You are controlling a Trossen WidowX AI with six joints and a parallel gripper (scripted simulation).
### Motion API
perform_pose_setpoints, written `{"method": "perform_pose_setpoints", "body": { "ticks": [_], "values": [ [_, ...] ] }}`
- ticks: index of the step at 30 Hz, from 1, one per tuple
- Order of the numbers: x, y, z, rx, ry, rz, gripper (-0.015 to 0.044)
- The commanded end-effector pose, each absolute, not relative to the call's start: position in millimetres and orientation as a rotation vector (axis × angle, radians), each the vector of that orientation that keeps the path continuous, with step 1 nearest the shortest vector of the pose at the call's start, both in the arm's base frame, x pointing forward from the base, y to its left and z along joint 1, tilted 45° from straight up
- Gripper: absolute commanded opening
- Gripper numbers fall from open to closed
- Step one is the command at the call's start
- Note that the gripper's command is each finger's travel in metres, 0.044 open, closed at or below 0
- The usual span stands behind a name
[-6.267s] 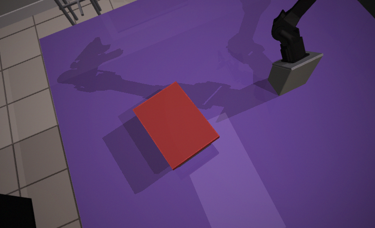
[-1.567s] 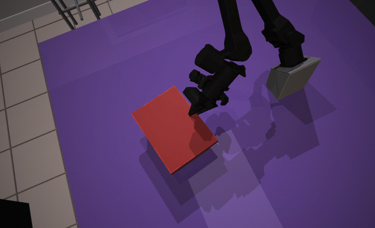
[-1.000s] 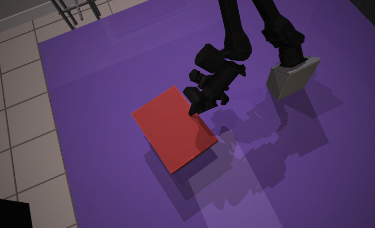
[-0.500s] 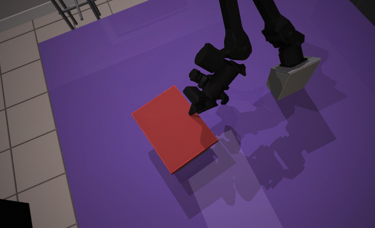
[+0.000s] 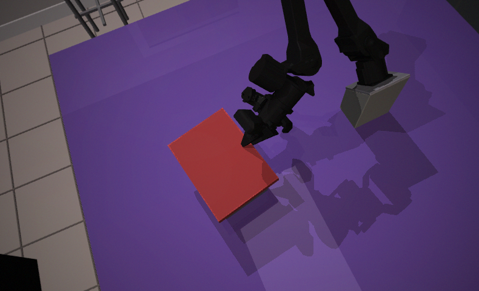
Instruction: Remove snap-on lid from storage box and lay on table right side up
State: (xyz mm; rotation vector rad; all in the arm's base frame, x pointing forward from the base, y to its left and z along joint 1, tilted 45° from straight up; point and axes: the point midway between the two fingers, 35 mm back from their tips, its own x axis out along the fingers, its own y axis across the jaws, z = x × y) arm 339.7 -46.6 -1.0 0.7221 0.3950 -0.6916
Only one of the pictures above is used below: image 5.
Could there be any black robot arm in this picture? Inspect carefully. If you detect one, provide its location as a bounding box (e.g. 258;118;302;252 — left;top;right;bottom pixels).
241;0;393;112

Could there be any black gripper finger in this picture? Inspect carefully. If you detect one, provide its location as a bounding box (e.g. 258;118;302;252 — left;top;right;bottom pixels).
241;132;264;147
251;127;279;145

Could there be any red lid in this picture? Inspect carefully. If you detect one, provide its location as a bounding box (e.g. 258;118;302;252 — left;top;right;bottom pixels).
168;108;279;223

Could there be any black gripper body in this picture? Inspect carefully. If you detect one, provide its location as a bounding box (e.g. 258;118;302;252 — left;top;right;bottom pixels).
233;93;293;135

